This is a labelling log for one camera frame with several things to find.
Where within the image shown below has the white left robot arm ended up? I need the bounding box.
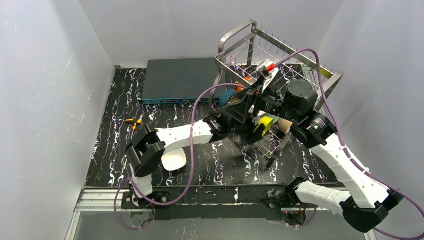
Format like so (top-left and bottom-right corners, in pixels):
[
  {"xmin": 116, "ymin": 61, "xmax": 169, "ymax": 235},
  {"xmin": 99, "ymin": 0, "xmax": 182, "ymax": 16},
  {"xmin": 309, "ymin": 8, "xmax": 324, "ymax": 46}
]
[{"xmin": 125, "ymin": 113, "xmax": 274, "ymax": 206}]

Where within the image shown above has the orange black small tool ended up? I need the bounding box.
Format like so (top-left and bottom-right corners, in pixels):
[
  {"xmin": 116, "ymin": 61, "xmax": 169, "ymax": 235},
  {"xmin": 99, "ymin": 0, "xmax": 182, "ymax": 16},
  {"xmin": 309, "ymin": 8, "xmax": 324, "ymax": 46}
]
[{"xmin": 124, "ymin": 118, "xmax": 142, "ymax": 130}]

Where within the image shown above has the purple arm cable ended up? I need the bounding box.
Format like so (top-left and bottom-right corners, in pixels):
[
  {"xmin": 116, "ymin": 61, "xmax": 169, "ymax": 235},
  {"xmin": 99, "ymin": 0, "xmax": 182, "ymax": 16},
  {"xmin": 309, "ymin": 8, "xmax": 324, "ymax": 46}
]
[
  {"xmin": 113, "ymin": 83, "xmax": 246, "ymax": 231},
  {"xmin": 274, "ymin": 48, "xmax": 424, "ymax": 240}
]

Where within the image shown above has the yellow bowl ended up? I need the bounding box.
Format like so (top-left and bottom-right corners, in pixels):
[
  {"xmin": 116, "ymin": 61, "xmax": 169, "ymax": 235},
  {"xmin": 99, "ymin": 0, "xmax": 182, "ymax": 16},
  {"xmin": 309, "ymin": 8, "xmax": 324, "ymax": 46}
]
[{"xmin": 253, "ymin": 116, "xmax": 274, "ymax": 138}]

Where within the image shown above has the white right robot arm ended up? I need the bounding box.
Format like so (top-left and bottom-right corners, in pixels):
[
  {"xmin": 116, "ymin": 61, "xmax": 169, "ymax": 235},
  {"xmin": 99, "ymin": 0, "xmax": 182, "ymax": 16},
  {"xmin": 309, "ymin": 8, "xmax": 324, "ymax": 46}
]
[{"xmin": 219, "ymin": 79, "xmax": 402, "ymax": 233}]

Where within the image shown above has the dark teal network switch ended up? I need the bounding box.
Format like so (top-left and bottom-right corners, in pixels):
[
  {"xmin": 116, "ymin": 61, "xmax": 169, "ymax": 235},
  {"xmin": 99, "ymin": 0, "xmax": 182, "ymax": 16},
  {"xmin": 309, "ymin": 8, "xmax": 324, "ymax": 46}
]
[{"xmin": 140, "ymin": 57, "xmax": 219, "ymax": 105}]

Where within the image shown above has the orange white bowl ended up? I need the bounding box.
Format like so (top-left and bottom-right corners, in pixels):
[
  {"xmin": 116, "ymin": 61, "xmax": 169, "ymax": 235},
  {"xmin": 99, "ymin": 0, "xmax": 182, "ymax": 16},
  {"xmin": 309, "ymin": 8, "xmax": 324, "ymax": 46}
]
[{"xmin": 236, "ymin": 77, "xmax": 251, "ymax": 92}]

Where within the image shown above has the stainless steel dish rack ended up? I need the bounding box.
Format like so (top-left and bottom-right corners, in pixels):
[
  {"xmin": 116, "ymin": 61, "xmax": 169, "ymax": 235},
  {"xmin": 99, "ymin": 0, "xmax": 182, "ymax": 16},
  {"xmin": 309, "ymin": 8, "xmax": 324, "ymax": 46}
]
[{"xmin": 214, "ymin": 19, "xmax": 342, "ymax": 168}]

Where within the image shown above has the white square bowl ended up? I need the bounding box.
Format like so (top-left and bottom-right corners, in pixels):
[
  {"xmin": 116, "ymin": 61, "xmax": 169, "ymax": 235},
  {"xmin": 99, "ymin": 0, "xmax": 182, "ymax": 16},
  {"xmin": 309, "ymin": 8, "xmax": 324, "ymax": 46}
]
[{"xmin": 161, "ymin": 148, "xmax": 187, "ymax": 172}]

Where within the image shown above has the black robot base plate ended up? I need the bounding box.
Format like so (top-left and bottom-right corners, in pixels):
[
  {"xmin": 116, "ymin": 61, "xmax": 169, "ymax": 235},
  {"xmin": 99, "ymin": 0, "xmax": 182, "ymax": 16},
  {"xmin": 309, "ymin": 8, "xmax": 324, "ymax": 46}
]
[{"xmin": 119, "ymin": 184, "xmax": 307, "ymax": 224}]

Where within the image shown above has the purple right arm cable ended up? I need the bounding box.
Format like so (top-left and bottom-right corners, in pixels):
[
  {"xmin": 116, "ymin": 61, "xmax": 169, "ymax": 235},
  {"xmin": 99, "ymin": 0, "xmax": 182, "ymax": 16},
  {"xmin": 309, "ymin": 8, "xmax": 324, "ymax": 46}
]
[{"xmin": 274, "ymin": 48, "xmax": 424, "ymax": 240}]

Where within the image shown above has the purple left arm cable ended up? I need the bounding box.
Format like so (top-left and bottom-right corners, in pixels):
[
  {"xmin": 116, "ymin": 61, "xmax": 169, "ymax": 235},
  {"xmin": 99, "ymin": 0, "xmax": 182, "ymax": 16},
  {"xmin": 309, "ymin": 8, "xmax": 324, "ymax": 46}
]
[{"xmin": 113, "ymin": 83, "xmax": 246, "ymax": 231}]

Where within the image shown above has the beige floral bowl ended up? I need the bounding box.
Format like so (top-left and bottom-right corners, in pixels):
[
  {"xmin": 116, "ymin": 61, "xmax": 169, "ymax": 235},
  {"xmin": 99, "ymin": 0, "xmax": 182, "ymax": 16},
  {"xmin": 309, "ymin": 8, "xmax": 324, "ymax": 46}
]
[{"xmin": 278, "ymin": 118, "xmax": 293, "ymax": 134}]

